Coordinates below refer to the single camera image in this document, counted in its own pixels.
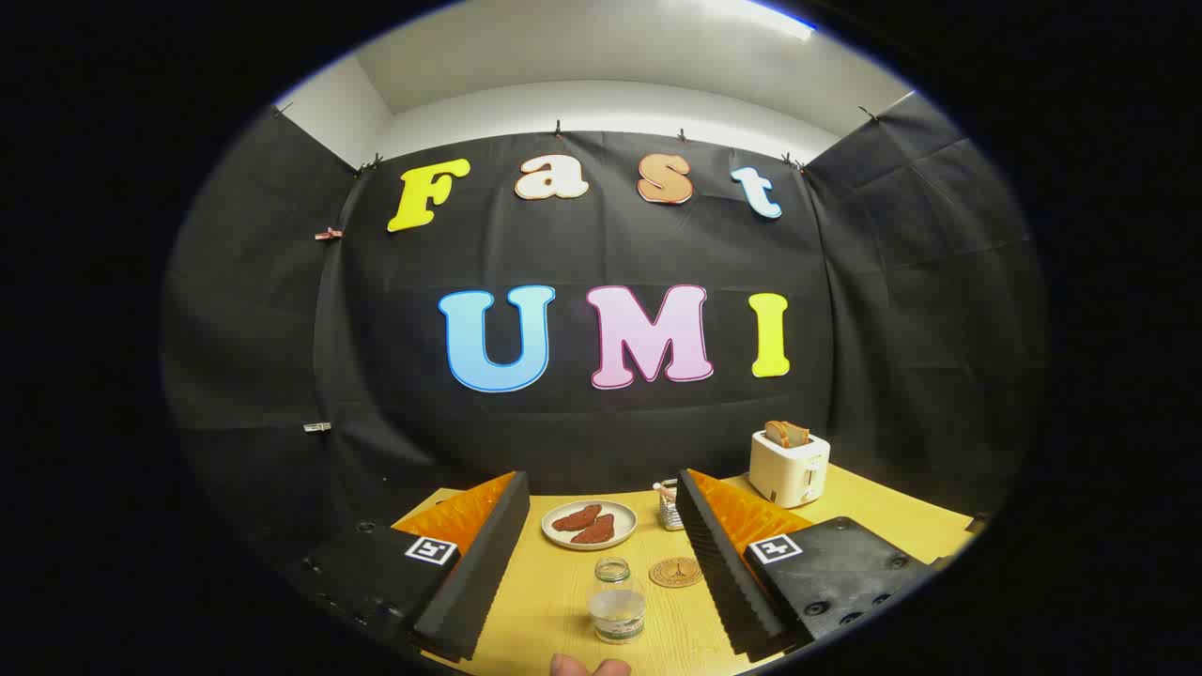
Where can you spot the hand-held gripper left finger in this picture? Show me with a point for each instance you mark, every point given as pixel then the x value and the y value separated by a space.
pixel 474 582

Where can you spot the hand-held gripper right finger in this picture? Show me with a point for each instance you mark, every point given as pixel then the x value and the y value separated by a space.
pixel 728 582

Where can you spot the round wooden coaster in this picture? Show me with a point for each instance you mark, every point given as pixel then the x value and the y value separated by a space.
pixel 675 572

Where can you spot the clear plastic juice bottle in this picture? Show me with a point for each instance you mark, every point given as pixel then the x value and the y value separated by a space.
pixel 616 601

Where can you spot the wooden table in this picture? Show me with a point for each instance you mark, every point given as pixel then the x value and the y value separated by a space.
pixel 554 601

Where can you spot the white round plate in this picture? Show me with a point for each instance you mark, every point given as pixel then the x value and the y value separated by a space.
pixel 563 537

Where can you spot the brown meat slice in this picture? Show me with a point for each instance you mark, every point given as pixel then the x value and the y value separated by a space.
pixel 576 517
pixel 594 530

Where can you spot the cream toaster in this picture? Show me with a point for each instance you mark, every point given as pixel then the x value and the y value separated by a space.
pixel 787 474

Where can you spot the toast slice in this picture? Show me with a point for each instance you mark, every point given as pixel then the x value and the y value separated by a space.
pixel 785 434

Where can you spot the black backdrop cloth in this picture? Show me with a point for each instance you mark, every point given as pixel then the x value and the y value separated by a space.
pixel 582 253

